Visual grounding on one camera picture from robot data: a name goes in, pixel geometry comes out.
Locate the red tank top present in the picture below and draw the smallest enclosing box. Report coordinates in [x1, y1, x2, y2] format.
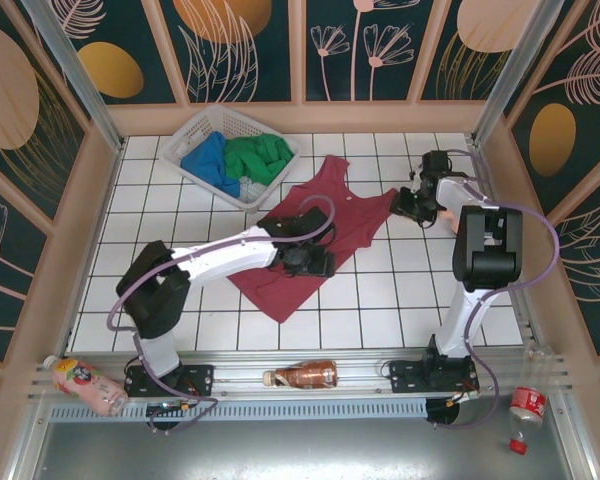
[227, 154, 401, 325]

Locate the green tank top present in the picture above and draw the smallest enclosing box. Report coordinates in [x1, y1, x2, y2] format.
[223, 132, 294, 184]

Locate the blue tank top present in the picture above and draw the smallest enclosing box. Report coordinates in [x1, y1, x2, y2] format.
[179, 130, 241, 197]

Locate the plush doll with pink hat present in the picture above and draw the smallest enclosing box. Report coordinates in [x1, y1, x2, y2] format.
[437, 209, 459, 236]

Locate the brown drink bottle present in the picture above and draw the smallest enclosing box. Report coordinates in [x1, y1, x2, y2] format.
[262, 359, 339, 390]

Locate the white plastic basket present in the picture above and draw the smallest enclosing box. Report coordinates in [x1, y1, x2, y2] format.
[160, 103, 302, 215]

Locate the grey metal base sheet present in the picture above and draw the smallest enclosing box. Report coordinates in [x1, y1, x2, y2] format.
[7, 418, 594, 480]

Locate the clear bottle with red label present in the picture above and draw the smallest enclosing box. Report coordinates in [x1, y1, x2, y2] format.
[508, 342, 556, 455]

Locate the pink drink bottle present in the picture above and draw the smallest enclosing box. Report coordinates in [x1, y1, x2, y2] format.
[43, 354, 130, 417]

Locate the aluminium mounting rail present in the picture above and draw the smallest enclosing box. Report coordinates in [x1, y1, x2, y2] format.
[27, 349, 569, 401]

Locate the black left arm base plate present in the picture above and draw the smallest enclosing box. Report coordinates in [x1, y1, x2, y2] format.
[123, 363, 216, 399]

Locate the grey slotted cable duct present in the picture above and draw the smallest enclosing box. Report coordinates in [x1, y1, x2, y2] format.
[49, 402, 429, 422]

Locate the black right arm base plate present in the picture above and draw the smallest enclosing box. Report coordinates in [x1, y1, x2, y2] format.
[388, 359, 481, 396]

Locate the aluminium frame post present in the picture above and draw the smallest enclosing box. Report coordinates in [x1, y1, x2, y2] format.
[22, 0, 127, 152]
[470, 0, 580, 149]

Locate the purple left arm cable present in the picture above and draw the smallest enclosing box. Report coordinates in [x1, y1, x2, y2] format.
[107, 195, 337, 434]

